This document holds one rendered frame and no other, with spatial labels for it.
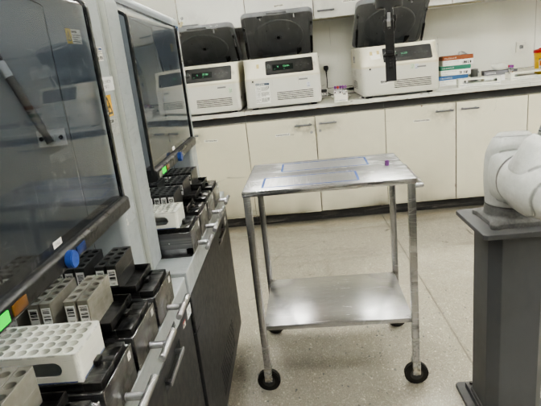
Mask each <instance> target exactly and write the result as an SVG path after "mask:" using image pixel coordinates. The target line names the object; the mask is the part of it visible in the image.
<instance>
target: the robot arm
mask: <svg viewBox="0 0 541 406"><path fill-rule="evenodd" d="M402 5H403V0H375V9H376V10H385V16H382V22H383V31H384V32H385V43H386V52H385V54H386V55H385V56H383V57H385V59H386V81H396V80H397V71H396V56H398V54H395V45H394V32H395V31H396V21H397V15H396V14H394V8H398V7H401V6H402ZM483 185H484V195H485V202H484V207H480V208H474V209H472V214H475V215H477V216H478V217H479V218H480V219H481V220H483V221H484V222H485V223H486V224H488V225H489V228H490V229H491V230H503V229H509V228H519V227H528V226H541V125H540V128H539V131H538V133H537V134H536V133H534V134H532V133H531V132H530V131H528V130H512V131H503V132H499V133H497V134H496V135H495V136H494V137H493V138H492V139H491V141H490V142H489V145H488V147H487V149H486V152H485V159H484V172H483Z"/></svg>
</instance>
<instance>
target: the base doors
mask: <svg viewBox="0 0 541 406"><path fill-rule="evenodd" d="M475 106H476V107H480V108H479V109H471V110H462V109H461V107H463V108H469V107H475ZM450 109H451V110H454V111H448V112H439V113H436V111H437V110H438V111H439V110H450ZM428 118H430V119H431V121H428V122H413V120H419V119H428ZM315 120H316V127H315ZM333 121H337V122H336V123H328V124H320V125H319V123H320V122H333ZM309 123H310V124H312V125H311V126H298V127H295V125H306V124H309ZM385 124H386V129H385ZM540 125H541V93H534V94H528V95H519V96H511V97H496V98H488V99H480V100H472V101H457V102H448V103H440V104H431V105H423V106H408V107H399V108H391V109H384V110H368V111H361V112H352V113H344V114H330V115H321V116H315V117H307V118H291V119H283V120H274V121H265V122H250V123H247V124H245V123H242V124H235V125H227V126H212V127H204V128H196V129H193V132H194V135H199V137H195V138H196V153H197V159H198V164H199V170H200V177H206V176H207V180H215V181H216V182H218V187H219V192H222V191H224V195H225V198H226V196H227V195H230V198H229V201H228V204H227V205H226V206H225V207H226V213H227V219H234V218H245V217H246V216H245V210H244V203H243V198H242V190H243V189H244V187H245V185H246V182H247V180H248V178H249V176H250V173H251V171H252V169H253V167H254V165H260V164H277V163H286V162H295V161H305V160H322V159H331V158H341V157H350V156H360V155H377V154H386V153H395V155H396V156H397V157H398V158H399V159H400V160H401V161H402V162H403V163H404V164H406V165H407V166H408V167H409V168H410V169H411V170H412V171H413V173H414V174H416V175H417V177H418V178H420V180H421V181H422V182H423V183H424V186H423V187H422V188H416V202H420V201H437V200H446V199H457V198H466V197H483V196H484V185H483V172H484V159H485V152H486V149H487V147H488V145H489V142H490V141H491V139H492V138H493V137H494V136H495V135H496V134H497V133H499V132H503V131H530V132H531V133H532V134H534V133H536V134H537V133H538V131H539V128H540ZM319 129H321V132H319ZM246 130H247V134H246ZM310 131H313V133H312V134H311V133H310ZM286 133H290V135H287V136H280V137H275V135H280V134H286ZM247 137H248V141H247ZM212 139H217V142H211V143H205V142H204V141H205V140H212ZM316 140H317V147H316ZM248 144H249V147H248ZM317 150H318V158H317ZM249 151H250V154H249ZM250 165H251V167H250ZM321 202H322V208H321ZM264 204H265V211H266V216H269V215H280V214H289V213H309V212H319V211H322V210H331V209H348V208H357V207H366V206H375V205H388V204H390V198H389V186H388V190H387V186H380V187H370V188H352V189H342V190H332V191H322V192H321V198H320V192H312V193H293V194H283V195H274V196H264Z"/></svg>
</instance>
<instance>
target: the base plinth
mask: <svg viewBox="0 0 541 406"><path fill-rule="evenodd" d="M484 202H485V196H483V197H466V198H457V199H446V200H437V201H420V202H416V210H425V209H442V208H452V207H461V206H470V205H484ZM407 211H408V203H401V204H396V213H397V212H407ZM389 212H390V205H389V204H388V205H375V206H366V207H357V208H348V209H331V210H322V211H319V212H309V213H289V214H280V215H269V216H266V223H267V224H273V223H282V222H299V221H308V220H318V219H327V218H344V217H353V216H362V215H371V214H380V213H389ZM253 219H254V225H257V224H259V225H261V222H260V216H259V217H253ZM227 220H228V226H229V227H237V226H246V218H245V217H244V218H234V219H227Z"/></svg>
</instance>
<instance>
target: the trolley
mask: <svg viewBox="0 0 541 406"><path fill-rule="evenodd" d="M385 160H389V165H388V166H386V165H385ZM400 184H407V202H408V231H409V260H410V288H411V311H410V309H409V307H408V305H407V302H406V299H405V297H404V295H403V291H402V289H401V288H400V285H399V263H398V240H397V217H396V194H395V185H400ZM380 186H389V198H390V239H391V260H392V272H382V273H370V274H358V275H335V276H322V277H310V278H298V279H285V280H273V275H272V267H271V254H270V247H269V239H268V232H267V224H266V211H265V204H264V196H274V195H283V194H293V193H312V192H322V191H332V190H342V189H360V188H370V187H380ZM423 186H424V183H423V182H422V181H421V180H420V178H418V177H417V175H416V174H414V173H413V171H412V170H411V169H410V168H409V167H408V166H407V165H406V164H404V163H403V162H402V161H401V160H400V159H399V158H398V157H397V156H396V155H395V153H386V154H377V155H360V156H350V157H341V158H331V159H314V160H305V161H295V162H286V163H277V164H260V165H254V167H253V169H252V171H251V173H250V176H249V178H248V180H247V182H246V185H245V187H244V189H243V190H242V198H243V203H244V210H245V216H246V229H247V235H248V242H249V248H250V261H251V267H252V274H253V281H254V293H255V300H256V306H257V313H258V325H259V332H260V338H261V345H262V357H263V364H264V369H263V370H262V371H260V373H259V375H258V384H259V386H260V387H261V388H263V389H265V390H268V391H271V390H275V389H276V388H277V387H278V386H279V385H280V380H281V377H280V374H279V373H278V372H277V371H276V370H275V369H272V364H271V359H270V352H269V345H268V338H267V330H269V331H270V332H271V333H273V334H277V333H280V332H282V331H283V330H284V329H308V328H323V327H337V326H351V325H378V324H391V325H393V326H401V325H403V324H404V323H407V322H411V344H412V356H411V362H409V363H408V364H407V365H406V366H405V368H404V375H405V377H406V379H407V380H408V381H409V382H411V383H422V382H423V381H425V380H426V379H427V377H428V369H427V366H426V365H425V364H424V363H423V362H420V356H419V288H418V253H417V218H416V188H422V187H423ZM251 197H258V207H259V215H260V222H261V229H262V242H263V250H264V256H265V264H266V277H267V284H268V291H269V299H268V304H267V310H266V318H265V312H264V305H263V298H262V285H261V279H260V271H259V265H258V252H257V245H256V238H255V232H254V219H253V212H252V205H251Z"/></svg>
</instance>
